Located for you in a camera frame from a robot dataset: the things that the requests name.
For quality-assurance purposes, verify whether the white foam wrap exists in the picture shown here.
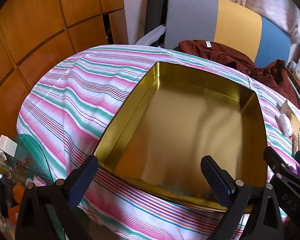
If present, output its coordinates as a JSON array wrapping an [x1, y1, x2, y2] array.
[[136, 25, 167, 47]]

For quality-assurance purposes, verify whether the black rolled mat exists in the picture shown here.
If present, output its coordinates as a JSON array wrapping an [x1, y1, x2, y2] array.
[[144, 0, 170, 34]]

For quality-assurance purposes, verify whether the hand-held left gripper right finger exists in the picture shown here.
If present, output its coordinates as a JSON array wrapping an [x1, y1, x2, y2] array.
[[200, 155, 285, 240]]

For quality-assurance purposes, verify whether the green glass table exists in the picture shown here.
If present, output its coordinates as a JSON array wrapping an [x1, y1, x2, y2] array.
[[0, 134, 65, 240]]

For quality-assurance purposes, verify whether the grey yellow blue chair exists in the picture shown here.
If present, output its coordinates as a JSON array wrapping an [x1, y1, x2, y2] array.
[[136, 0, 292, 68]]

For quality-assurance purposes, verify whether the wooden side table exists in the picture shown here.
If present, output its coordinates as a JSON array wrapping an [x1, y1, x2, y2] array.
[[286, 67, 300, 110]]

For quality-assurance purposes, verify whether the wooden wardrobe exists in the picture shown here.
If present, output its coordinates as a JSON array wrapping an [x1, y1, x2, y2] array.
[[0, 0, 129, 150]]

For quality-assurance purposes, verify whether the clear plastic bag bundle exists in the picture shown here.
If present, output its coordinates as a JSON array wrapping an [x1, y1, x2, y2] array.
[[279, 114, 293, 137]]

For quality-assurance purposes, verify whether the striped tablecloth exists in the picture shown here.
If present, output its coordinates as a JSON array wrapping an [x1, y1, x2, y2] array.
[[16, 44, 300, 240]]

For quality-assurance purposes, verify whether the floral curtain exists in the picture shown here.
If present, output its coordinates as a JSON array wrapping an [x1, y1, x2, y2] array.
[[230, 0, 300, 44]]

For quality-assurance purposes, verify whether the dark red garment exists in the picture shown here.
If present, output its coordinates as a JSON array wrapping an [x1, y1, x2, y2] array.
[[178, 39, 300, 110]]

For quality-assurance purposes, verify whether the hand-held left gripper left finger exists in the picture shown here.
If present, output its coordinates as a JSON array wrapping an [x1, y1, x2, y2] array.
[[15, 155, 99, 240]]

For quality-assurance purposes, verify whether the cream cardboard box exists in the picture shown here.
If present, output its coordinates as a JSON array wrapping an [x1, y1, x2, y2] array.
[[280, 99, 300, 117]]

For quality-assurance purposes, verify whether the gold tin box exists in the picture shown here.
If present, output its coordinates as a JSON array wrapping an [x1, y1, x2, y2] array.
[[93, 61, 268, 214]]

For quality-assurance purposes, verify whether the orange plastic object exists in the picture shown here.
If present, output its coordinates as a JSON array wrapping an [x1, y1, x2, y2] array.
[[9, 185, 24, 225]]

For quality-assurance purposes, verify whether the small white box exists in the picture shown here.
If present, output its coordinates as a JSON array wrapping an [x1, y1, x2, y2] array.
[[0, 135, 17, 157]]

